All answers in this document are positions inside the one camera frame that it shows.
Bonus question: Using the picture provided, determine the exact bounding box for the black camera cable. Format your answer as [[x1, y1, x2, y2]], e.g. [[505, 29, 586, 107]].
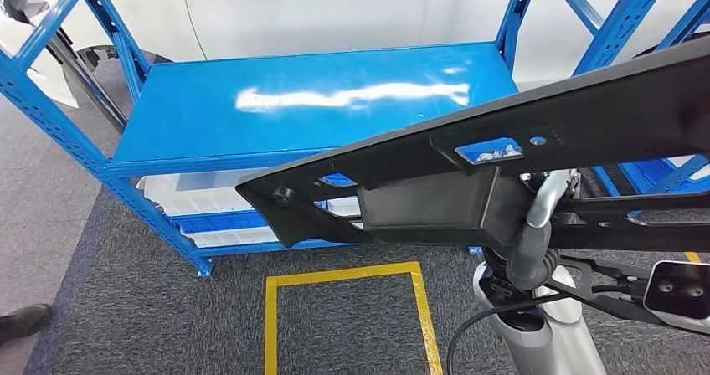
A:
[[446, 291, 561, 375]]

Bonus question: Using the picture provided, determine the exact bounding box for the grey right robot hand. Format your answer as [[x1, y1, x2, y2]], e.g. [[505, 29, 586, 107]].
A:
[[506, 168, 583, 291]]

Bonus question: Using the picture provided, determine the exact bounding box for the blue wheeled shelf rack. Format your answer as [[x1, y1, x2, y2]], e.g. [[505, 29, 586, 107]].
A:
[[590, 153, 710, 196]]

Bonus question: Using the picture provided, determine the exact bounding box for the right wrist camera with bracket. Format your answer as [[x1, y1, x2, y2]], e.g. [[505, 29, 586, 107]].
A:
[[546, 253, 710, 337]]

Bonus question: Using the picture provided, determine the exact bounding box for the white car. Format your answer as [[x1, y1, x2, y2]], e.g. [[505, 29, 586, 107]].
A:
[[0, 0, 710, 94]]

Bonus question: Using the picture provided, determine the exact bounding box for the blue metal shelf rack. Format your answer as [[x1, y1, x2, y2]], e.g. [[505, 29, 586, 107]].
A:
[[0, 0, 710, 278]]

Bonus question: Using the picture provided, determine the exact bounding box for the black plastic plate frame part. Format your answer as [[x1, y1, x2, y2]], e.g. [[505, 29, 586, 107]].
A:
[[235, 37, 710, 254]]

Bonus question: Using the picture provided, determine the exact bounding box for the person's black shoe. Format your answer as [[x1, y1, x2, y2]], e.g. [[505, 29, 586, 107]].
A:
[[0, 304, 54, 347]]

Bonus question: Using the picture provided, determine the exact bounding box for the white plastic bin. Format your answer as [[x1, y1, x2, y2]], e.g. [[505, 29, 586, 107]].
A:
[[136, 168, 362, 218], [185, 225, 279, 249]]

